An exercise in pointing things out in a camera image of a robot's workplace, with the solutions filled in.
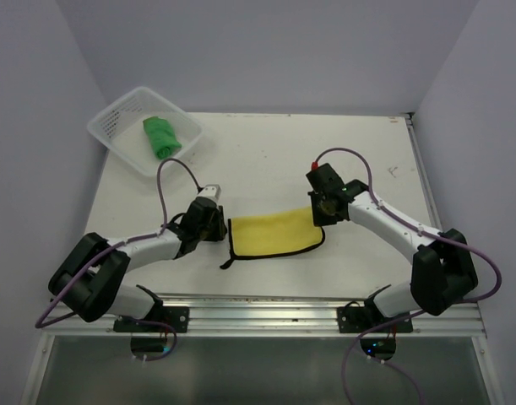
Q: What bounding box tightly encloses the white plastic basket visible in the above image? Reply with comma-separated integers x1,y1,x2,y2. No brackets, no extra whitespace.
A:
87,86,205,178

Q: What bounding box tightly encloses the aluminium mounting rail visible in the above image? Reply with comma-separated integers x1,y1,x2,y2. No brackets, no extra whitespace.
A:
44,294,489,338

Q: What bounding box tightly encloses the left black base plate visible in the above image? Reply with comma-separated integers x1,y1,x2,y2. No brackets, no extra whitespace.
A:
113,306,190,333

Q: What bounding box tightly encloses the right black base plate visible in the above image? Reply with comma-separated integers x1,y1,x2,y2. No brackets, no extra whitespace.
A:
336,301,414,333

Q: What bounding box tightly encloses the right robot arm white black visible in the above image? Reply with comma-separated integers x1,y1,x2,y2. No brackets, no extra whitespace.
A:
306,164,478,332

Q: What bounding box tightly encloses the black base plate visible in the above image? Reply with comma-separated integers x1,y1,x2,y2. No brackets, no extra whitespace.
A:
336,301,414,333
113,306,190,333

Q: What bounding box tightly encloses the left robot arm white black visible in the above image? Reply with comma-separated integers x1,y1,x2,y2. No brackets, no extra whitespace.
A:
48,197,227,332

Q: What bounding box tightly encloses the yellow microfiber towel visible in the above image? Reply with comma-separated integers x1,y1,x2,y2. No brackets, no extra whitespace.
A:
220,207,326,270

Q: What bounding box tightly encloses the green microfiber towel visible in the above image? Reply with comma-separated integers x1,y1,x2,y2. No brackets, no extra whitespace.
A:
143,116,182,160

